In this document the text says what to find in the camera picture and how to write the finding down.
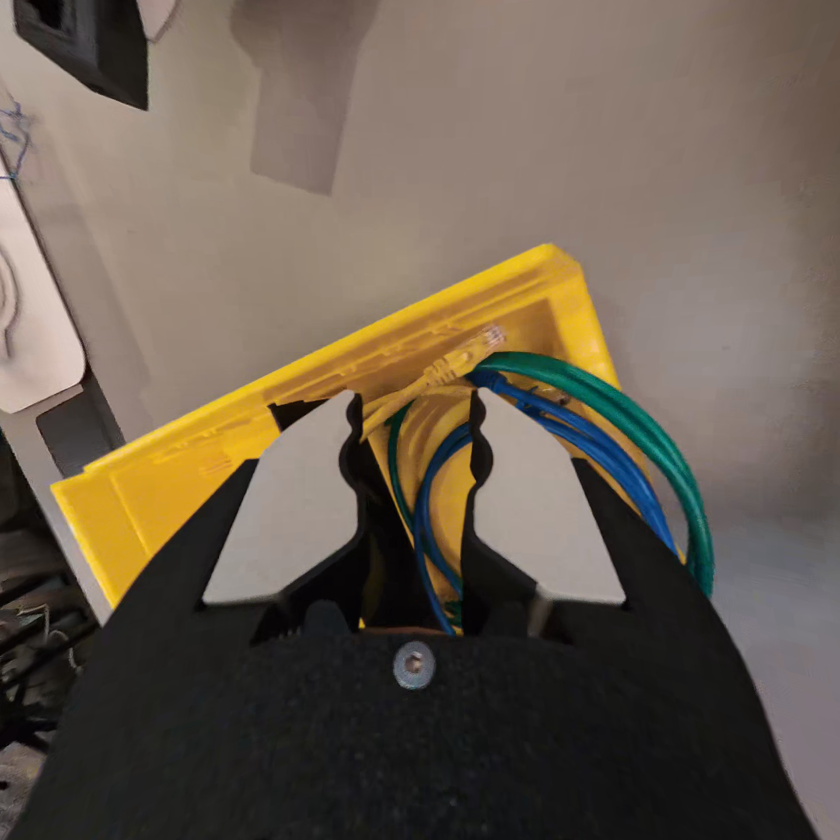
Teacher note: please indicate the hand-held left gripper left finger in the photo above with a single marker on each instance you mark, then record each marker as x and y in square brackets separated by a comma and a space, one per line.
[282, 525]

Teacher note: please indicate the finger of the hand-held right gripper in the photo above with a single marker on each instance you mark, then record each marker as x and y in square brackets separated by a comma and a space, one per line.
[157, 16]

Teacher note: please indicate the white stand base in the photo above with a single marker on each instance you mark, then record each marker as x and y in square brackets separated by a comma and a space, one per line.
[39, 341]

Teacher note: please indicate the blue thread scrap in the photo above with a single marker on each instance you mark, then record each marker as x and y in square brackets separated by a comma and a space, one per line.
[18, 131]

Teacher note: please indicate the yellow plastic bin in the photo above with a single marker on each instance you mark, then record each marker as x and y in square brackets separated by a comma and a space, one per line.
[164, 499]

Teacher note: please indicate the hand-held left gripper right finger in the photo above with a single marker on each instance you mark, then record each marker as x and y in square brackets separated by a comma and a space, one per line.
[544, 525]

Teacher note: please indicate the black network switch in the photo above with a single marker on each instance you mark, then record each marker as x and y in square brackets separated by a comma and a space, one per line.
[111, 52]

